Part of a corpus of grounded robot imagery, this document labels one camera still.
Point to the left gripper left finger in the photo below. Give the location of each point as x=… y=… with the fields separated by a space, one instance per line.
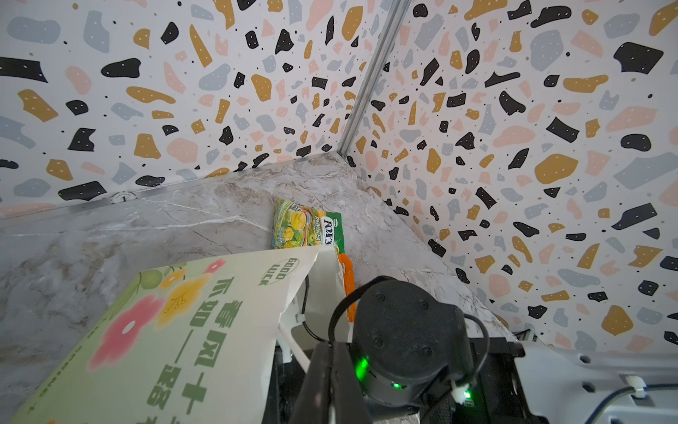
x=313 y=401

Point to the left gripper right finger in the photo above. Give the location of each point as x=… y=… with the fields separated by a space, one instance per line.
x=347 y=396

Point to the pink orange Fox's candy bag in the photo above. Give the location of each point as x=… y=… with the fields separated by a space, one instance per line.
x=349 y=283

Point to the white paper bag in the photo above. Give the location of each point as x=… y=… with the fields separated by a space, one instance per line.
x=196 y=342

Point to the yellow green Fox's candy bag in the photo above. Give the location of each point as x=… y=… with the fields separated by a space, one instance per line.
x=297 y=225

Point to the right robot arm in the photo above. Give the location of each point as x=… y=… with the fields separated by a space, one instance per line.
x=413 y=356

